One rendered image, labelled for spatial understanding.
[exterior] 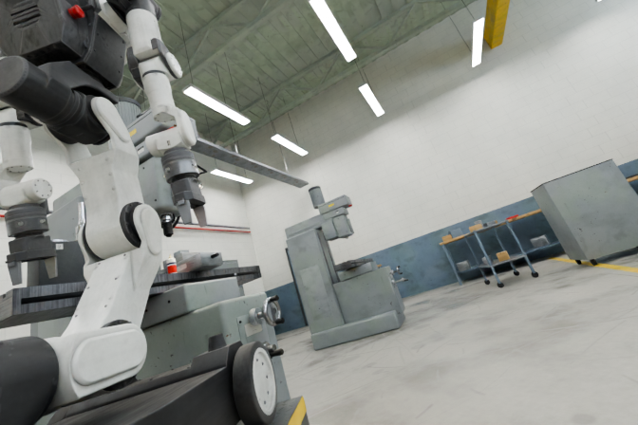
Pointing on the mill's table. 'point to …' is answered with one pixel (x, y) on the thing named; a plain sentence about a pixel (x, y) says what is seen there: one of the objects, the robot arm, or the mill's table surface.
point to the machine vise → (196, 263)
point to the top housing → (141, 127)
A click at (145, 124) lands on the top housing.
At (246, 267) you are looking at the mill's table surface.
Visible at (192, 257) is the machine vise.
